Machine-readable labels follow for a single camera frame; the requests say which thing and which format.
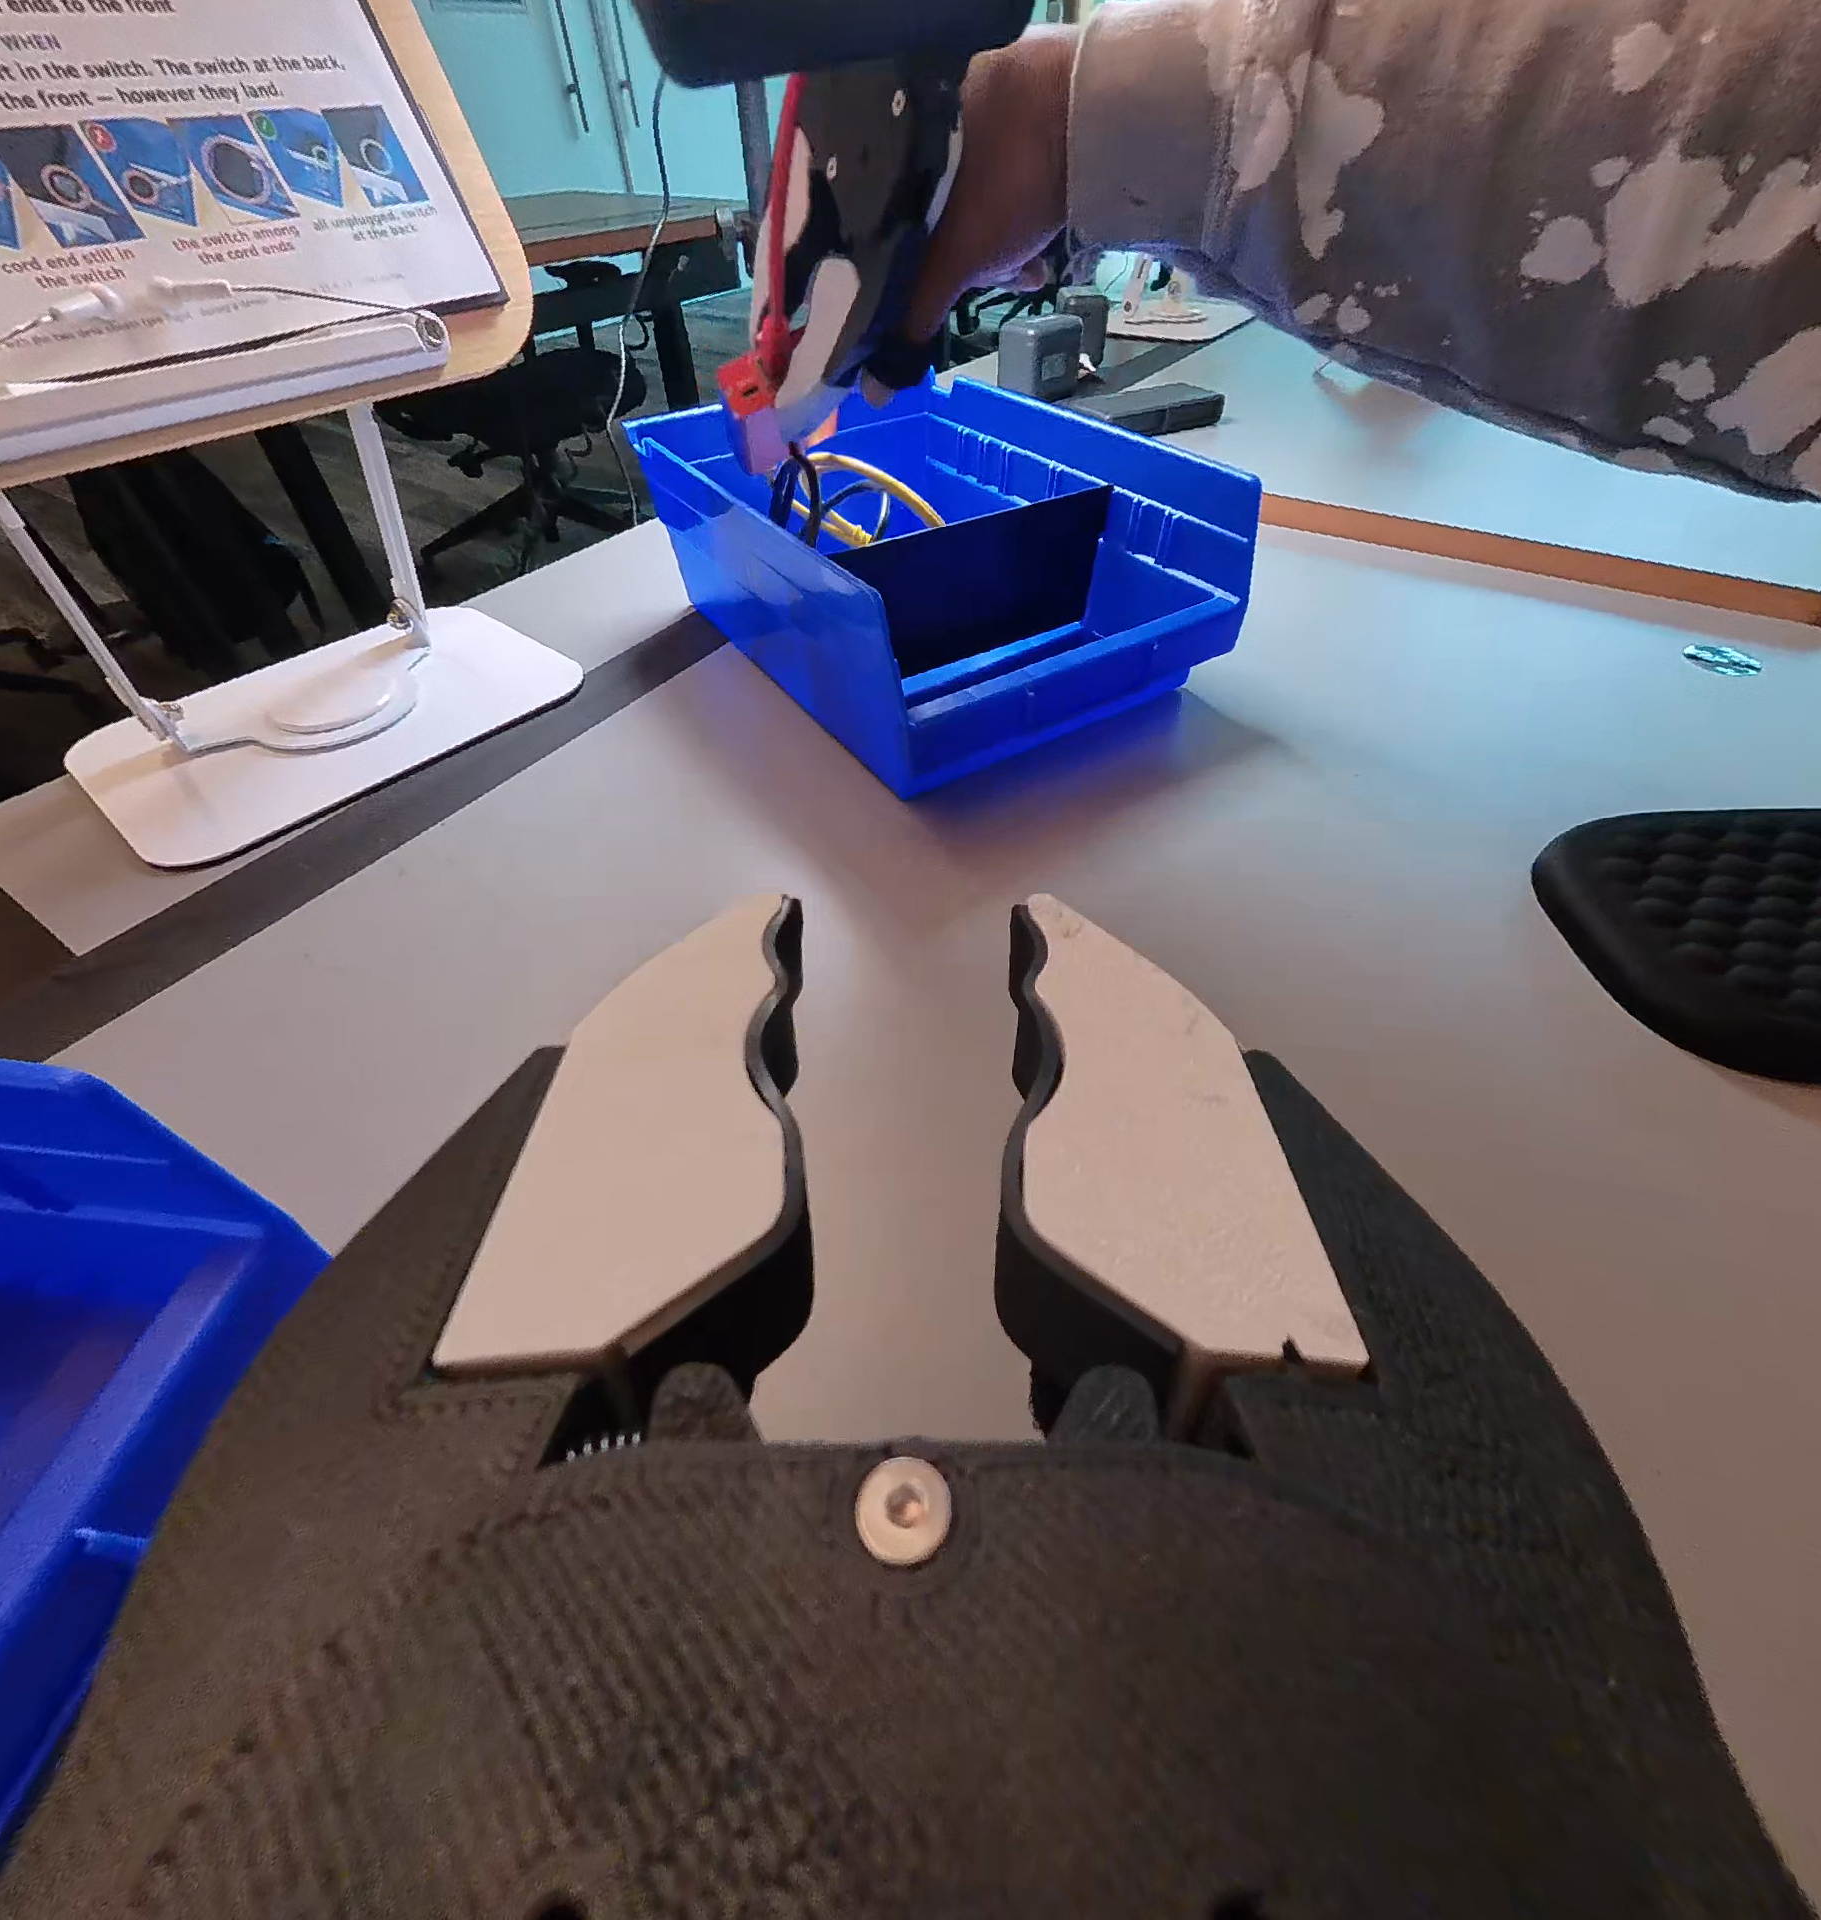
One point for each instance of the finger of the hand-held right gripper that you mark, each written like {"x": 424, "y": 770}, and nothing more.
{"x": 827, "y": 344}

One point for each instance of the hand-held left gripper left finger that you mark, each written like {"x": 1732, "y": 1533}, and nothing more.
{"x": 640, "y": 1170}

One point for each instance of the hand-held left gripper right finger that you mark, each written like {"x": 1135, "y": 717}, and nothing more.
{"x": 1165, "y": 1170}

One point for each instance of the blue bin with black divider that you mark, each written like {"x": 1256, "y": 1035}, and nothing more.
{"x": 790, "y": 631}

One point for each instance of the person's right forearm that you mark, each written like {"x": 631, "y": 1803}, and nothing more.
{"x": 1449, "y": 195}

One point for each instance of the person's right hand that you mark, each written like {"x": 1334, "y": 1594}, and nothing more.
{"x": 1015, "y": 164}

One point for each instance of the grey charger box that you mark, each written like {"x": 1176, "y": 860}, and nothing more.
{"x": 1092, "y": 322}
{"x": 1038, "y": 356}

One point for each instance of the wooden desk black legs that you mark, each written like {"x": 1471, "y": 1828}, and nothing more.
{"x": 611, "y": 225}

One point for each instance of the black office chair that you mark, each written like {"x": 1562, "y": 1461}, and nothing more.
{"x": 534, "y": 404}

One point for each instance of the black flat power bank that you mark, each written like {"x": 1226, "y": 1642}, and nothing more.
{"x": 1151, "y": 404}

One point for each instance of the blue plastic bin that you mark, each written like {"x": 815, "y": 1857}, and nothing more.
{"x": 85, "y": 1351}

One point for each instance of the black textured wrist rest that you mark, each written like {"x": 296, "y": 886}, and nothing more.
{"x": 1736, "y": 931}

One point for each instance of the instruction sheet stand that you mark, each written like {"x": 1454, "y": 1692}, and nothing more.
{"x": 175, "y": 180}

